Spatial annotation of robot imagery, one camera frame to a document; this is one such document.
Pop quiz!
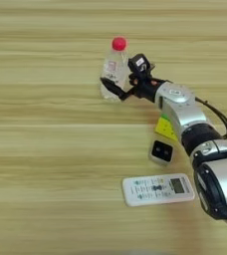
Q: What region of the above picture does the white remote control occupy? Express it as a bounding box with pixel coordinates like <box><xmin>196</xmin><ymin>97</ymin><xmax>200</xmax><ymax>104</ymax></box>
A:
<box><xmin>121</xmin><ymin>172</ymin><xmax>196</xmax><ymax>207</ymax></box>

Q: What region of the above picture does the green and yellow puzzle cube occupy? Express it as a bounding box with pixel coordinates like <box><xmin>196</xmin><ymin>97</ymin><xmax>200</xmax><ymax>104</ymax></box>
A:
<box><xmin>154</xmin><ymin>114</ymin><xmax>179</xmax><ymax>143</ymax></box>

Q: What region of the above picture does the small black box white label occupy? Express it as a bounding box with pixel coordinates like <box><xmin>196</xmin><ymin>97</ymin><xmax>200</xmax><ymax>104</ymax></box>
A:
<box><xmin>127</xmin><ymin>53</ymin><xmax>152</xmax><ymax>75</ymax></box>

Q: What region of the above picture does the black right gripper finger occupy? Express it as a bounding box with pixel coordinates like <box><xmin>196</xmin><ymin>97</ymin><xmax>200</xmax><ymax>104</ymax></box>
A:
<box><xmin>100</xmin><ymin>77</ymin><xmax>134</xmax><ymax>102</ymax></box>

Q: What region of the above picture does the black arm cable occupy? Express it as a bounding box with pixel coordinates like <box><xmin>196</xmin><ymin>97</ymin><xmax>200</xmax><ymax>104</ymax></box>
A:
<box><xmin>194</xmin><ymin>96</ymin><xmax>227</xmax><ymax>140</ymax></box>

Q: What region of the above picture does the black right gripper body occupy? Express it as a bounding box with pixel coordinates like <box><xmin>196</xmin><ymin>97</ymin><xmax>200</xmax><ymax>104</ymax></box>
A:
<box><xmin>128</xmin><ymin>71</ymin><xmax>168</xmax><ymax>103</ymax></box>

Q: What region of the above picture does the clear bottle with red cap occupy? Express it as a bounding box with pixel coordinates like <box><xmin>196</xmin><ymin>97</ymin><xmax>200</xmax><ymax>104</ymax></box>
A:
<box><xmin>100</xmin><ymin>36</ymin><xmax>130</xmax><ymax>103</ymax></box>

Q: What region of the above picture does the small white box black top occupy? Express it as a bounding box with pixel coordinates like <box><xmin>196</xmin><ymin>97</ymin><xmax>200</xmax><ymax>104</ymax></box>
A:
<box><xmin>148</xmin><ymin>139</ymin><xmax>174</xmax><ymax>167</ymax></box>

